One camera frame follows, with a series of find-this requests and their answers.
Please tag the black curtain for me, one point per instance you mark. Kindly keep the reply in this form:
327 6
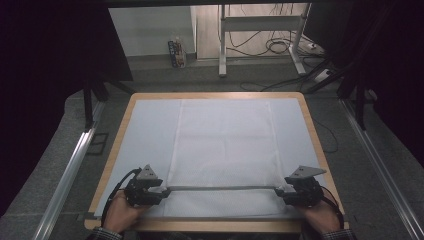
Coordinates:
50 83
383 66

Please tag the person's right hand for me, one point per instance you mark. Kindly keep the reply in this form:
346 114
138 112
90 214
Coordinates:
318 216

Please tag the colourful box by wall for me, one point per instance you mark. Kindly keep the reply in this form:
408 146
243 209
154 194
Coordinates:
176 53

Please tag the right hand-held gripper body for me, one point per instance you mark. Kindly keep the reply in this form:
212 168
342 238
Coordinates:
306 188

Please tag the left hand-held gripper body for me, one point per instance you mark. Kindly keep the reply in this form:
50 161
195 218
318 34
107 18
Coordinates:
141 190

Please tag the white desk frame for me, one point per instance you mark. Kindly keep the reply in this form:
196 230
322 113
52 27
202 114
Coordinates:
258 23

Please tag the white power strip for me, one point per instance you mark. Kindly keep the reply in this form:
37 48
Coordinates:
323 76

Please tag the black stand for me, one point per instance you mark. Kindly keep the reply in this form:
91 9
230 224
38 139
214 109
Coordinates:
353 83
93 96

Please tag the person's left hand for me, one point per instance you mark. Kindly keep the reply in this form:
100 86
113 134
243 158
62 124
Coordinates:
121 215

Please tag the white table mat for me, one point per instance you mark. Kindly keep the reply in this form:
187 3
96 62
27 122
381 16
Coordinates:
150 133

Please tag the white mesh laundry bag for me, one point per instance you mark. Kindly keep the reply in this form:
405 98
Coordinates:
225 146

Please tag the aluminium floor rail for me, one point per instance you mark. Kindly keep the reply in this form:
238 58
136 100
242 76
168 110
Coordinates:
63 180
383 170

